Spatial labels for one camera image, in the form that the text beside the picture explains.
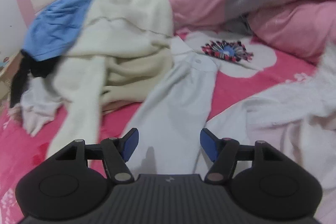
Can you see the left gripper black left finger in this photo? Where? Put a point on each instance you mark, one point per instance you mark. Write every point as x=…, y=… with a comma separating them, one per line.
x=116, y=152

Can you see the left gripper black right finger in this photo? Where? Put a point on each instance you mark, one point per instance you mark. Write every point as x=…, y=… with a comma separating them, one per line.
x=222, y=153

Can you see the white button shirt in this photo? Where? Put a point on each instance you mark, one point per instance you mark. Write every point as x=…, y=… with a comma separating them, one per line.
x=268, y=186

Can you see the white polo shirt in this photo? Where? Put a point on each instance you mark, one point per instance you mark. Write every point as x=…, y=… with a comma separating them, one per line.
x=170, y=119

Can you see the pink patterned bed sheet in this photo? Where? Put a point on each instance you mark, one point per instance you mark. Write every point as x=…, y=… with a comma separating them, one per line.
x=313, y=146

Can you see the pale pink small garment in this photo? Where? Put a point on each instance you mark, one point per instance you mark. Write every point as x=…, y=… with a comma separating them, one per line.
x=37, y=107

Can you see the cream knit sweater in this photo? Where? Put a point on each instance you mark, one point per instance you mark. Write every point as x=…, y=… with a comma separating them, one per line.
x=122, y=52

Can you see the black garment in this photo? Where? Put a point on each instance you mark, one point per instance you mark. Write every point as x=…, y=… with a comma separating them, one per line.
x=29, y=66

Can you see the blue garment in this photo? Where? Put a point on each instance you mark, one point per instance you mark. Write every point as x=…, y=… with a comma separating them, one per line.
x=55, y=29

